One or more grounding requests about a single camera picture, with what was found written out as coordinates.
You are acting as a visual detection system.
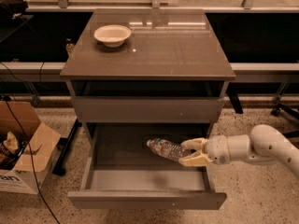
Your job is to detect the closed grey upper drawer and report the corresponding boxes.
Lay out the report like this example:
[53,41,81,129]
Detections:
[71,96,223,123]

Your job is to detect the grey drawer cabinet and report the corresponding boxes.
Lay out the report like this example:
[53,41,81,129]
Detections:
[61,8,235,141]

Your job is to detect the white paper bowl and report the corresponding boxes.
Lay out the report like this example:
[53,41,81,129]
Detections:
[93,25,132,48]

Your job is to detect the open cardboard box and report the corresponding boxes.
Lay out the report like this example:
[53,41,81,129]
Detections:
[0,101,61,194]

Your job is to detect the small bottle behind cabinet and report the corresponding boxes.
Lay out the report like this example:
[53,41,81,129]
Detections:
[65,38,75,55]

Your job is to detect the black table leg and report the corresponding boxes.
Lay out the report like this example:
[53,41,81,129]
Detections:
[52,119,81,176]

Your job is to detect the black cable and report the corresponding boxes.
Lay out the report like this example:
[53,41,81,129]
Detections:
[0,61,61,224]

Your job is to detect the black bag on desk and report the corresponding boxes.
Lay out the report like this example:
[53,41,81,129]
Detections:
[0,0,28,21]

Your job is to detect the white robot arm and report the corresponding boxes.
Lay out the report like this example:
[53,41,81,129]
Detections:
[178,124,299,177]

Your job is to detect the black office chair base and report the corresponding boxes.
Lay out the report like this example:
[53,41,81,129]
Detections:
[271,103,299,138]

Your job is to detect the crumpled snack bag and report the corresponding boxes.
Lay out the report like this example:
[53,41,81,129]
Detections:
[0,132,21,170]

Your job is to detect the clear plastic water bottle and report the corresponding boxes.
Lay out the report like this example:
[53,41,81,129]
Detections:
[147,138,192,161]

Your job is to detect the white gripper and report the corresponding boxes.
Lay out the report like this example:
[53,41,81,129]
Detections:
[178,135,231,167]

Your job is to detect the open grey lower drawer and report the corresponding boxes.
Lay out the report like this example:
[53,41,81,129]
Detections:
[68,123,227,210]

